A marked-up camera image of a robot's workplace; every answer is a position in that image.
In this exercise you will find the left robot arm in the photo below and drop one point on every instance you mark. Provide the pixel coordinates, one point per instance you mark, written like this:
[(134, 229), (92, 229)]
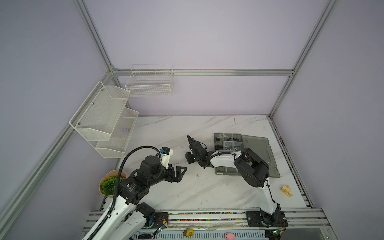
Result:
[(127, 213)]

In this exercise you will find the lower white mesh shelf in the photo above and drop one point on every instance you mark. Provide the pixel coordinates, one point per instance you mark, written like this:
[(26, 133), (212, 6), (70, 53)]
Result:
[(116, 147)]

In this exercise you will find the white wire basket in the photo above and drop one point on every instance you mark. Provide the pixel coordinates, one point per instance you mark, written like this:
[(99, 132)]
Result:
[(150, 80)]

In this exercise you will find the potted green plant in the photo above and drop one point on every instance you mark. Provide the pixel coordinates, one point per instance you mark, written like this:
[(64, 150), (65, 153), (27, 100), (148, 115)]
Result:
[(107, 184)]

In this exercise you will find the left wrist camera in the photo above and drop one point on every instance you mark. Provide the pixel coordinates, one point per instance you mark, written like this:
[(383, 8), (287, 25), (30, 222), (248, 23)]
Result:
[(166, 154)]

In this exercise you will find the white mesh shelf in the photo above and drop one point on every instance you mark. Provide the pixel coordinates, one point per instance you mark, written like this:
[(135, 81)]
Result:
[(116, 147), (96, 119)]

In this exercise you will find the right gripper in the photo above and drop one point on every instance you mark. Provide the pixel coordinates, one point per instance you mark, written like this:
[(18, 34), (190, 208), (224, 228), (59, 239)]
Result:
[(188, 157)]

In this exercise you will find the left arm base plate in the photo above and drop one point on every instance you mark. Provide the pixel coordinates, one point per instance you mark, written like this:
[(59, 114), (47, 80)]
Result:
[(156, 221)]

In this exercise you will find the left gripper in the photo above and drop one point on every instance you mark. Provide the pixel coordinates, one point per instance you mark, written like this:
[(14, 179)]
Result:
[(177, 177)]

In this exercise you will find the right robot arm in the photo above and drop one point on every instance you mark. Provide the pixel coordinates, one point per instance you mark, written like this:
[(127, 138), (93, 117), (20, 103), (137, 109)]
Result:
[(253, 169)]

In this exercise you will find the yellow small object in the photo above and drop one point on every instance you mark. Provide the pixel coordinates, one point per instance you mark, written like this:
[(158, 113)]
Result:
[(188, 233)]

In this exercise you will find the pink small object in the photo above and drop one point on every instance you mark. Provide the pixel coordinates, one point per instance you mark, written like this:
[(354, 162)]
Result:
[(230, 236)]

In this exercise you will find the yellow toy figure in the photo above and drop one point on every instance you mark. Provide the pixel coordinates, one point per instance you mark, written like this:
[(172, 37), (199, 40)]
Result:
[(287, 191)]

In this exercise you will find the upper white mesh shelf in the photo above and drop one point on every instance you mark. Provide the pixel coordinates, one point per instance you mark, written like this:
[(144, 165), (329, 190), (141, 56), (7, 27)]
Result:
[(96, 119)]

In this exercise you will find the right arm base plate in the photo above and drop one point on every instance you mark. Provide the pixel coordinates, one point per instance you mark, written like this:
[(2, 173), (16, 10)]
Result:
[(262, 219)]

